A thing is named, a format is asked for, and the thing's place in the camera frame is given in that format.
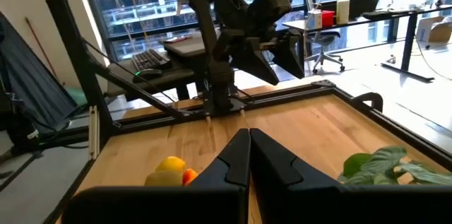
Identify wooden broom stick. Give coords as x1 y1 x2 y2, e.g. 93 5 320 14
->
23 17 66 86

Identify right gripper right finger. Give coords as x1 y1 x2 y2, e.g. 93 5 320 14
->
249 128 342 224

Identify white desk black legs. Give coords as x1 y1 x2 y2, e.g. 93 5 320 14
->
282 4 452 83

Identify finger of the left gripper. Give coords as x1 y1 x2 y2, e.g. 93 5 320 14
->
271 29 305 79
231 38 280 86

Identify pale green bag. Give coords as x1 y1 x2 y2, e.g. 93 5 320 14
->
65 86 88 107

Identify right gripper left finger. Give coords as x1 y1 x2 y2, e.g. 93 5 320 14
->
189 128 251 224

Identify yellow lemon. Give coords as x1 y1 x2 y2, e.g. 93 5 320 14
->
155 155 187 174

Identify black computer mouse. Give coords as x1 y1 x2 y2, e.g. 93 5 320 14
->
132 68 164 83

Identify white box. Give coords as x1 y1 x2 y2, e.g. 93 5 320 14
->
307 8 323 30

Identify small orange tangerine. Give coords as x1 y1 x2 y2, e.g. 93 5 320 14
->
182 167 199 187

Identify window with dark frame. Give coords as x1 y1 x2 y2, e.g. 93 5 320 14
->
76 0 452 62

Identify black upright frame post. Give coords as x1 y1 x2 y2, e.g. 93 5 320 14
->
33 0 117 140

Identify dark blue fabric sheet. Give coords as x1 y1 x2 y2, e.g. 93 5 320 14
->
0 11 78 136

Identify black diagonal frame strut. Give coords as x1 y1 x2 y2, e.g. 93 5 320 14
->
86 54 194 121

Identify black clamp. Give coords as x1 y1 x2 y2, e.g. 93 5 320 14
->
352 91 384 112

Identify black open laptop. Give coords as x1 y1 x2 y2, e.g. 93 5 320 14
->
348 0 383 20

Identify backlit keyboard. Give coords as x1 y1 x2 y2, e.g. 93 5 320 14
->
131 48 173 72

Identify silver bracket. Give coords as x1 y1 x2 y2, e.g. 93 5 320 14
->
88 105 101 160

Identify red box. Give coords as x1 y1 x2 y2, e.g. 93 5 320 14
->
321 10 335 28

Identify grey laptop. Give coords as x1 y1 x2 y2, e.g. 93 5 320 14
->
158 33 208 59

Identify grey office chair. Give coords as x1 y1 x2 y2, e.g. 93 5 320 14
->
302 0 346 75

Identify cardboard box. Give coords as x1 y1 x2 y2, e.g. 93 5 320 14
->
415 15 452 45

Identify green artificial potted plant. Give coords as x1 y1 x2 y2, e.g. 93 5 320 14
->
337 145 452 187

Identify black desk keyboard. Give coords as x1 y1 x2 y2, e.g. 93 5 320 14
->
362 8 423 20

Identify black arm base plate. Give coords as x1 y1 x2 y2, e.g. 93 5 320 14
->
201 93 248 116

